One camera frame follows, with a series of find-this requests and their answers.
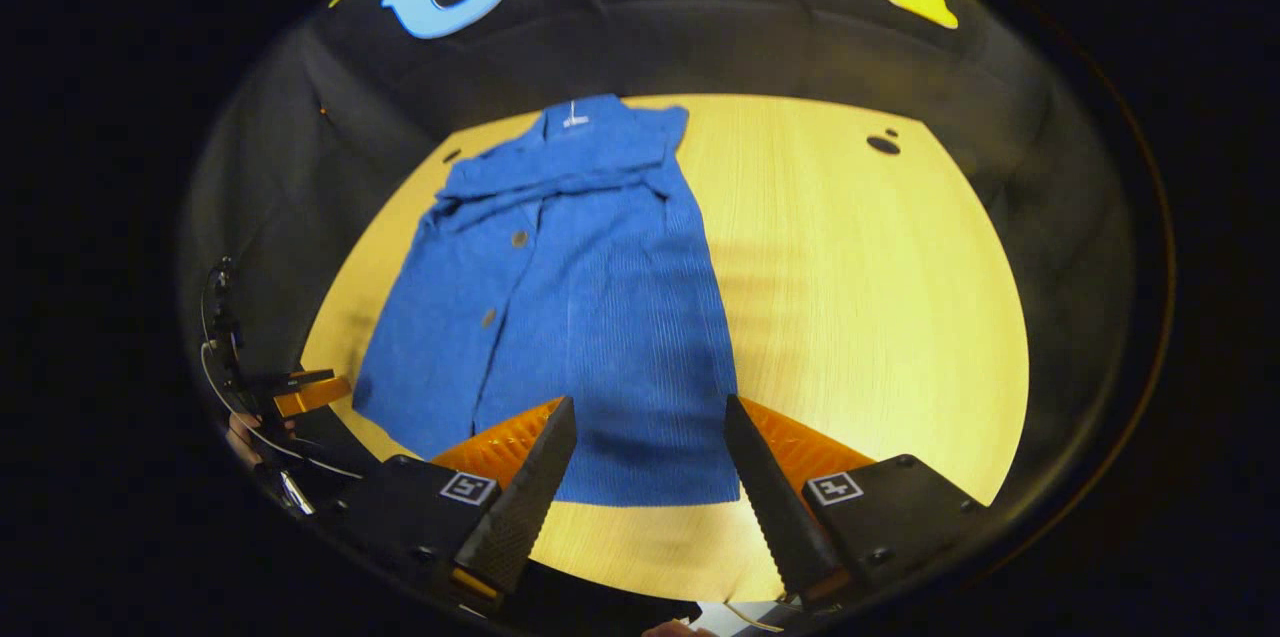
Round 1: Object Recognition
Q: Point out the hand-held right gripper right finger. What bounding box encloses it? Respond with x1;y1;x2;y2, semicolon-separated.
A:
724;394;991;608

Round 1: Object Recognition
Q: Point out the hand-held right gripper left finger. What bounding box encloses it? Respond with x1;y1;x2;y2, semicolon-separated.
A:
340;395;579;608

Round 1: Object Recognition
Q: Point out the blue button-up jacket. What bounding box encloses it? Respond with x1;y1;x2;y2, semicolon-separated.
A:
352;94;743;508

